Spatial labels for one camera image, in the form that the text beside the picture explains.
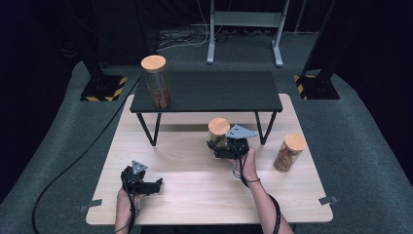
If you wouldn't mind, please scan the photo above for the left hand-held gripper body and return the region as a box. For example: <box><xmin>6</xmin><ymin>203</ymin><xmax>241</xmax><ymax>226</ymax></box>
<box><xmin>120</xmin><ymin>160</ymin><xmax>154</xmax><ymax>196</ymax></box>

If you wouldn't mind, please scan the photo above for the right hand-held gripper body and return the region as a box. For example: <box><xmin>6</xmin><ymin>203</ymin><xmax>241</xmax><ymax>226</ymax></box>
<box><xmin>214</xmin><ymin>124</ymin><xmax>258</xmax><ymax>160</ymax></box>

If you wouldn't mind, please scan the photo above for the glass jar with tan filling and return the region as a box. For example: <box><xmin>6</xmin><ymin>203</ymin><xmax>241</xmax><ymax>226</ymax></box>
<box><xmin>207</xmin><ymin>117</ymin><xmax>231</xmax><ymax>154</ymax></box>

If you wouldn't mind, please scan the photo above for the black shelf with metal legs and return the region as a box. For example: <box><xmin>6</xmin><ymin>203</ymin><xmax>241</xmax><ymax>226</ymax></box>
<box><xmin>130</xmin><ymin>70</ymin><xmax>283</xmax><ymax>146</ymax></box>

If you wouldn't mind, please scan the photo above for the glass jar with orange filling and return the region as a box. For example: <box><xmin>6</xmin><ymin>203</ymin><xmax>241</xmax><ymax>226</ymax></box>
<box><xmin>273</xmin><ymin>133</ymin><xmax>308</xmax><ymax>173</ymax></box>

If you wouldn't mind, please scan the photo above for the glass jar with dark brown filling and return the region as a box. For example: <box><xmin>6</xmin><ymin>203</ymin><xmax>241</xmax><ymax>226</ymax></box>
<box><xmin>140</xmin><ymin>55</ymin><xmax>172</xmax><ymax>110</ymax></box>

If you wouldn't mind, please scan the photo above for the person's right hand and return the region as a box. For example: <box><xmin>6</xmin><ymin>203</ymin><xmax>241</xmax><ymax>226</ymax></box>
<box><xmin>232</xmin><ymin>148</ymin><xmax>261</xmax><ymax>183</ymax></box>

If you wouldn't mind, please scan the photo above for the person's left hand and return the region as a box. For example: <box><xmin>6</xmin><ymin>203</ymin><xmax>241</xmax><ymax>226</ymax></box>
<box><xmin>116</xmin><ymin>188</ymin><xmax>141</xmax><ymax>225</ymax></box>

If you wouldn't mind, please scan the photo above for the grey tape strip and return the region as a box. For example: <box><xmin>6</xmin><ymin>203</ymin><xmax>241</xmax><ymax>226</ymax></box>
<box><xmin>318</xmin><ymin>195</ymin><xmax>339</xmax><ymax>206</ymax></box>
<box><xmin>79</xmin><ymin>198</ymin><xmax>103</xmax><ymax>213</ymax></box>

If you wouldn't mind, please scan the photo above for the black stand with striped base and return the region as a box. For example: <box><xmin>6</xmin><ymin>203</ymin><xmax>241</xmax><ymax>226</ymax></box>
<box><xmin>77</xmin><ymin>32</ymin><xmax>129</xmax><ymax>102</ymax></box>
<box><xmin>293</xmin><ymin>0</ymin><xmax>341</xmax><ymax>100</ymax></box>

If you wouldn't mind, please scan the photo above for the grey metal stand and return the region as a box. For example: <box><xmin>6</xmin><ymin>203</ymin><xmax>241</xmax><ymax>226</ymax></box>
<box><xmin>206</xmin><ymin>0</ymin><xmax>291</xmax><ymax>68</ymax></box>

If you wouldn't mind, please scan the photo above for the left hand-held gripper cable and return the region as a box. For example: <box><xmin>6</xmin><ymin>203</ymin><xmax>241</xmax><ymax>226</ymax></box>
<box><xmin>113</xmin><ymin>181</ymin><xmax>141</xmax><ymax>234</ymax></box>

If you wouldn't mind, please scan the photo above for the hand-held gripper cable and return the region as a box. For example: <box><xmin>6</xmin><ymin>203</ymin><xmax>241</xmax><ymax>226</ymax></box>
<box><xmin>232</xmin><ymin>142</ymin><xmax>282</xmax><ymax>234</ymax></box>
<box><xmin>113</xmin><ymin>181</ymin><xmax>141</xmax><ymax>234</ymax></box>

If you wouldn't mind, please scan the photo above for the right hand-held gripper cable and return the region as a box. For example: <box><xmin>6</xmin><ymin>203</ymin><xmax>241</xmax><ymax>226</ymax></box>
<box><xmin>232</xmin><ymin>142</ymin><xmax>282</xmax><ymax>234</ymax></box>

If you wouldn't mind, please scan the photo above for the thick black floor cable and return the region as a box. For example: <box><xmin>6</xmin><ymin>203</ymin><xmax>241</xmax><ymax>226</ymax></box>
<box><xmin>31</xmin><ymin>48</ymin><xmax>164</xmax><ymax>234</ymax></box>

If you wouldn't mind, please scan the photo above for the cable bundle on floor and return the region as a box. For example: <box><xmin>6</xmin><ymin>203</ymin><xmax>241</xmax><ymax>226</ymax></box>
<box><xmin>157</xmin><ymin>0</ymin><xmax>225</xmax><ymax>52</ymax></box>

